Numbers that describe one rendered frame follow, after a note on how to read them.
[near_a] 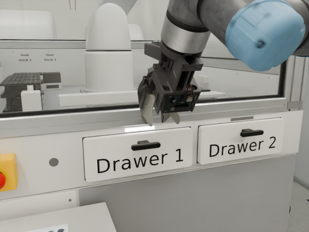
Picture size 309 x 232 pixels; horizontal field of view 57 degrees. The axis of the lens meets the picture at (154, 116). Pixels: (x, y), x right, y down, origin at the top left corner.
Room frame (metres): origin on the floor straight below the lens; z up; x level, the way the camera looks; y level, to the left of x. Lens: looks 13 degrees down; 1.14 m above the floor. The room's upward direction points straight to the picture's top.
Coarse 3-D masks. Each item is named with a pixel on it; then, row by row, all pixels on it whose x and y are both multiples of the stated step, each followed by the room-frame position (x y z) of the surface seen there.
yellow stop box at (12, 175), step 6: (0, 156) 0.58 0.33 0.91; (6, 156) 0.58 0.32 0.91; (12, 156) 0.58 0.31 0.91; (0, 162) 0.55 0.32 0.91; (6, 162) 0.56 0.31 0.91; (12, 162) 0.56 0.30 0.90; (0, 168) 0.55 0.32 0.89; (6, 168) 0.56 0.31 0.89; (12, 168) 0.56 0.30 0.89; (6, 174) 0.56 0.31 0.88; (12, 174) 0.56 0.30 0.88; (6, 180) 0.56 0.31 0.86; (12, 180) 0.56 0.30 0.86; (6, 186) 0.56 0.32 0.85; (12, 186) 0.56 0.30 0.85
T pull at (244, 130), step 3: (243, 129) 0.79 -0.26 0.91; (246, 129) 0.79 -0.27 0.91; (249, 129) 0.79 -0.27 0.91; (243, 132) 0.76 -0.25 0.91; (246, 132) 0.76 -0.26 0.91; (249, 132) 0.76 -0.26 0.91; (252, 132) 0.76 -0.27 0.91; (255, 132) 0.77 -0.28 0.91; (258, 132) 0.77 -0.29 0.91; (261, 132) 0.77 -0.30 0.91; (240, 135) 0.76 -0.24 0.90; (243, 135) 0.75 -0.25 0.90; (246, 135) 0.76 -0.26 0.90; (249, 135) 0.76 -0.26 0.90; (252, 135) 0.76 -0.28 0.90; (255, 135) 0.77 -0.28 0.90
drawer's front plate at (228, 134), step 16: (208, 128) 0.75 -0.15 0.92; (224, 128) 0.77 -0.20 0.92; (240, 128) 0.79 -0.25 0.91; (256, 128) 0.81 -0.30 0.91; (272, 128) 0.83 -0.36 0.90; (208, 144) 0.76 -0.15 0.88; (224, 144) 0.77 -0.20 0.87; (240, 144) 0.79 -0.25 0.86; (208, 160) 0.76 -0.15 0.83; (224, 160) 0.77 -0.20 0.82
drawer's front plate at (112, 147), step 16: (176, 128) 0.74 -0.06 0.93; (96, 144) 0.65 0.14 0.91; (112, 144) 0.66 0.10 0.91; (128, 144) 0.68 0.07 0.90; (160, 144) 0.71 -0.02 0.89; (176, 144) 0.72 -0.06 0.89; (192, 144) 0.74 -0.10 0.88; (96, 160) 0.65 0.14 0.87; (112, 160) 0.66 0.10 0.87; (160, 160) 0.71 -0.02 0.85; (176, 160) 0.72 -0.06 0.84; (96, 176) 0.65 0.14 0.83; (112, 176) 0.66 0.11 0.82
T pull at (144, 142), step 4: (144, 140) 0.69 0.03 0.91; (136, 144) 0.65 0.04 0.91; (140, 144) 0.65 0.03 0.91; (144, 144) 0.66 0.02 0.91; (148, 144) 0.66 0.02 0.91; (152, 144) 0.66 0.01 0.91; (156, 144) 0.66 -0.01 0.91; (132, 148) 0.64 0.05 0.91; (136, 148) 0.65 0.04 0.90; (140, 148) 0.65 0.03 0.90; (144, 148) 0.65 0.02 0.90; (148, 148) 0.66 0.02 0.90; (152, 148) 0.66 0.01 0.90
